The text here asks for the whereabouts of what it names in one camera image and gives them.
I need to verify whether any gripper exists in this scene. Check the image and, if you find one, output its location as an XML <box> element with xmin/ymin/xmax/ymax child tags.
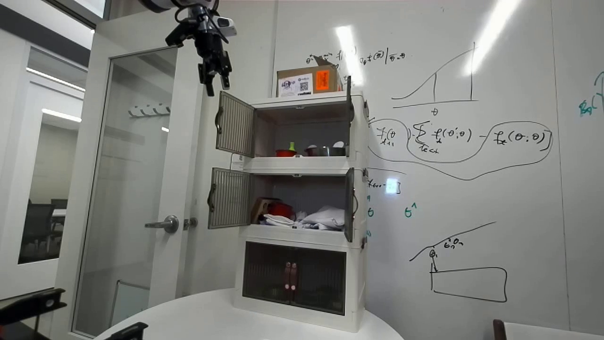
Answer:
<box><xmin>188</xmin><ymin>6</ymin><xmax>233</xmax><ymax>97</ymax></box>

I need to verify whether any grey ribbed cabinet door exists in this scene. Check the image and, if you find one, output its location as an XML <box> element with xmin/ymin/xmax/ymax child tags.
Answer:
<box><xmin>345</xmin><ymin>76</ymin><xmax>355</xmax><ymax>159</ymax></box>
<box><xmin>243</xmin><ymin>241</ymin><xmax>294</xmax><ymax>308</ymax></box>
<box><xmin>208</xmin><ymin>167</ymin><xmax>252</xmax><ymax>230</ymax></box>
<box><xmin>215</xmin><ymin>91</ymin><xmax>256</xmax><ymax>158</ymax></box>
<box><xmin>344</xmin><ymin>167</ymin><xmax>359</xmax><ymax>243</ymax></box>
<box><xmin>292</xmin><ymin>247</ymin><xmax>347</xmax><ymax>316</ymax></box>

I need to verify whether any glass room door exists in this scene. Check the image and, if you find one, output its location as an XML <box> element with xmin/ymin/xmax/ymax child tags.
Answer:
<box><xmin>49</xmin><ymin>8</ymin><xmax>209</xmax><ymax>340</ymax></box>

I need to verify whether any row of coat hooks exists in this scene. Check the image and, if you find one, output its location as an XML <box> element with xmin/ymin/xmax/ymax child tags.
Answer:
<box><xmin>128</xmin><ymin>103</ymin><xmax>172</xmax><ymax>118</ymax></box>

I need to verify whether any cardboard box with labels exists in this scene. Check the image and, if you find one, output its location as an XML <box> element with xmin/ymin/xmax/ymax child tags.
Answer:
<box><xmin>276</xmin><ymin>56</ymin><xmax>344</xmax><ymax>98</ymax></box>

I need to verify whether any white storage cabinet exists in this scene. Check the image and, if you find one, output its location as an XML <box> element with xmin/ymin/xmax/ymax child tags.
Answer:
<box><xmin>208</xmin><ymin>76</ymin><xmax>369</xmax><ymax>333</ymax></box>

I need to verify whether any red pot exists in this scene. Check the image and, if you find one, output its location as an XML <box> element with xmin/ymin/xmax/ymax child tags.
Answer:
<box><xmin>266</xmin><ymin>202</ymin><xmax>296</xmax><ymax>220</ymax></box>

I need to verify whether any white cloth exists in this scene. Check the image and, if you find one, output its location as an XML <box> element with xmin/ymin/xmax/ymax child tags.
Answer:
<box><xmin>300</xmin><ymin>205</ymin><xmax>346</xmax><ymax>231</ymax></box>

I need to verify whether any black clamp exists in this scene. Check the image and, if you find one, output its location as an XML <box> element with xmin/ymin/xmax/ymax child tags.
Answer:
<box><xmin>105</xmin><ymin>322</ymin><xmax>149</xmax><ymax>340</ymax></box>
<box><xmin>0</xmin><ymin>288</ymin><xmax>67</xmax><ymax>327</ymax></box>

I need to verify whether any whiteboard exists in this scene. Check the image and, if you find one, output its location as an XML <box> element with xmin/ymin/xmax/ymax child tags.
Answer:
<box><xmin>273</xmin><ymin>0</ymin><xmax>604</xmax><ymax>333</ymax></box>

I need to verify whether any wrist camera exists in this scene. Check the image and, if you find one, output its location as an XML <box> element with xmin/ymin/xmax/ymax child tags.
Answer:
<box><xmin>215</xmin><ymin>17</ymin><xmax>238</xmax><ymax>38</ymax></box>

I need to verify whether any silver lever door handle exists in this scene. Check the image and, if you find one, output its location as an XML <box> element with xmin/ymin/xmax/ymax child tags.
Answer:
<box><xmin>144</xmin><ymin>215</ymin><xmax>180</xmax><ymax>234</ymax></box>

